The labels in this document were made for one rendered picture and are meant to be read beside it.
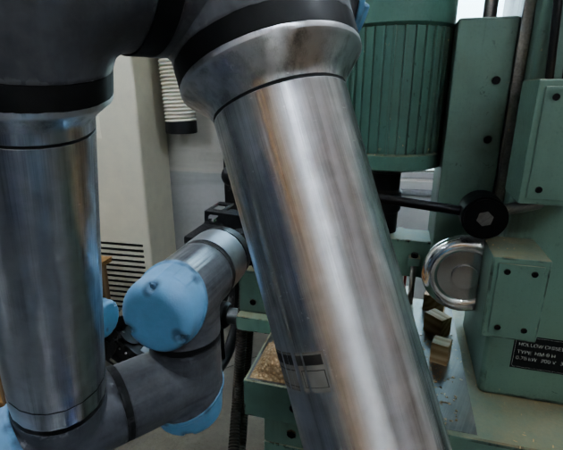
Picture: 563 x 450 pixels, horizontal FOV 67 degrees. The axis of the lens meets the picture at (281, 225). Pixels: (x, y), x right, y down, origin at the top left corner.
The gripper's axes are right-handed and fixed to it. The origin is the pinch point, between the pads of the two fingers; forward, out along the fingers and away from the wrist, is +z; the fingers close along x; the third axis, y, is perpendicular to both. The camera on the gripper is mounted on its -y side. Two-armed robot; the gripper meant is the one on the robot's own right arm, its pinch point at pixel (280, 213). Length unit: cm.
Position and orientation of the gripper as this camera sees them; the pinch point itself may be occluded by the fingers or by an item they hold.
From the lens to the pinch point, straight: 70.4
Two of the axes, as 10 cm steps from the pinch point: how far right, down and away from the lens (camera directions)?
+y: -9.6, -1.3, 2.4
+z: 2.7, -3.0, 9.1
